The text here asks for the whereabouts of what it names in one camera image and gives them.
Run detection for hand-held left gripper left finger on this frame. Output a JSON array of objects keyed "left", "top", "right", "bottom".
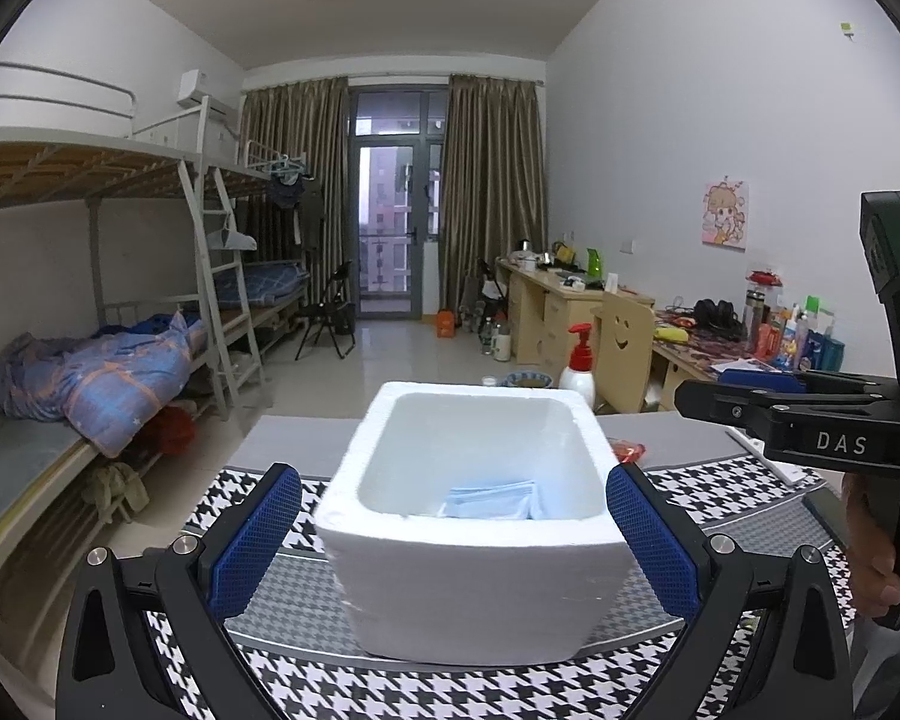
[{"left": 54, "top": 463, "right": 303, "bottom": 720}]

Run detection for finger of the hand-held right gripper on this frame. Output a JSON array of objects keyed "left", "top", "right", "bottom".
[
  {"left": 716, "top": 367, "right": 900, "bottom": 396},
  {"left": 673, "top": 379, "right": 897, "bottom": 437}
]

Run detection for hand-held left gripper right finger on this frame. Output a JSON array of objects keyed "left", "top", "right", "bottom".
[{"left": 605, "top": 463, "right": 857, "bottom": 720}]

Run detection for blue face masks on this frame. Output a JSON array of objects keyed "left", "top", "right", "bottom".
[{"left": 446, "top": 478, "right": 541, "bottom": 522}]

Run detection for white foam box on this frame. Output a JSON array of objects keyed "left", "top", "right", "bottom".
[{"left": 315, "top": 381, "right": 635, "bottom": 667}]

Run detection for person's right hand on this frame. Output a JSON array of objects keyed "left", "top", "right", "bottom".
[{"left": 840, "top": 469, "right": 900, "bottom": 620}]

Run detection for group of toiletry bottles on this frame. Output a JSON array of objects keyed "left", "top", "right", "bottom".
[{"left": 742, "top": 270, "right": 847, "bottom": 372}]

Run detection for wooden desk with patterned top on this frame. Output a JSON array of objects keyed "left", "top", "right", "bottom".
[{"left": 649, "top": 307, "right": 845, "bottom": 413}]

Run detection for black headphones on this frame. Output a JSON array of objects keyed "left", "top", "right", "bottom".
[{"left": 692, "top": 298, "right": 743, "bottom": 335}]

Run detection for wooden chair with smiley cutout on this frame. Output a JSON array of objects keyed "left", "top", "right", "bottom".
[{"left": 591, "top": 291, "right": 657, "bottom": 415}]

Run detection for white pump bottle red top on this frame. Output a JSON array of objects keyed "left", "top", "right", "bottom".
[{"left": 557, "top": 322, "right": 597, "bottom": 413}]

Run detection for beige cloth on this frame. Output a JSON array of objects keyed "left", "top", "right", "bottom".
[{"left": 82, "top": 461, "right": 151, "bottom": 522}]

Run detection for light wooden desk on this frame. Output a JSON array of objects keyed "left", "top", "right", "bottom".
[{"left": 495, "top": 255, "right": 657, "bottom": 368}]

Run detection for blue plaid quilt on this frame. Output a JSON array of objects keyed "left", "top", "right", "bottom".
[{"left": 0, "top": 313, "right": 207, "bottom": 458}]

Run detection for black white houndstooth mat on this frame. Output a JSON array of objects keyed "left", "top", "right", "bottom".
[{"left": 146, "top": 457, "right": 860, "bottom": 720}]

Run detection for black folding chair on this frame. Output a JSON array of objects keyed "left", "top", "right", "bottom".
[{"left": 294, "top": 261, "right": 357, "bottom": 361}]

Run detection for blue mattress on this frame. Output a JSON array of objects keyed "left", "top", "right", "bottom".
[{"left": 214, "top": 261, "right": 308, "bottom": 308}]

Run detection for brown curtain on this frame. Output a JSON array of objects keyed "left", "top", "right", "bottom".
[
  {"left": 238, "top": 76, "right": 353, "bottom": 316},
  {"left": 439, "top": 73, "right": 548, "bottom": 320}
]

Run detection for dark hanging clothes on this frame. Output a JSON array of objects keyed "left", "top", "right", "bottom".
[{"left": 270, "top": 172, "right": 323, "bottom": 248}]

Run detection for glass balcony door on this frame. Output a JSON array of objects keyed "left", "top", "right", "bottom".
[{"left": 349, "top": 88, "right": 451, "bottom": 320}]

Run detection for white metal bunk bed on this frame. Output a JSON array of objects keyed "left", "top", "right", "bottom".
[{"left": 0, "top": 64, "right": 308, "bottom": 616}]

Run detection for white air conditioner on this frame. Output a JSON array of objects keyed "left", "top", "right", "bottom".
[{"left": 178, "top": 69, "right": 237, "bottom": 117}]

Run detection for cartoon wall poster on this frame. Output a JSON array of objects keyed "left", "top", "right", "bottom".
[{"left": 703, "top": 178, "right": 749, "bottom": 250}]

